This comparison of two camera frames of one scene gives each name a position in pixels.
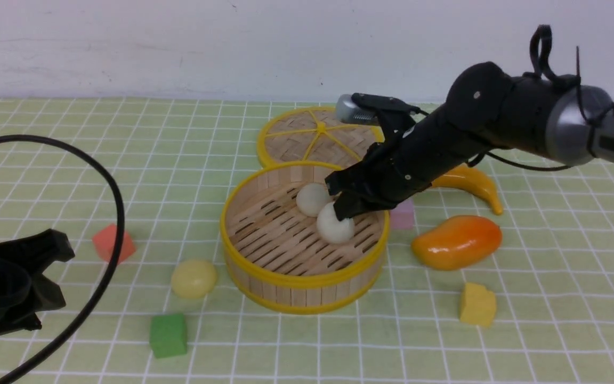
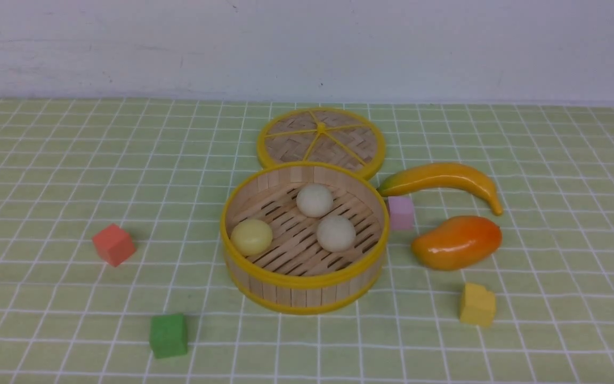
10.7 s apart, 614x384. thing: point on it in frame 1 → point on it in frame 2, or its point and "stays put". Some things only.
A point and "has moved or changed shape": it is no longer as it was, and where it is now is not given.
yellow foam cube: [478, 305] stays put
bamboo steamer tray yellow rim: [283, 250] stays put
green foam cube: [168, 335] stays put
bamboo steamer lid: [316, 134] stays put
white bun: [330, 229] has moved or changed shape
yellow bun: [194, 279] → [251, 237]
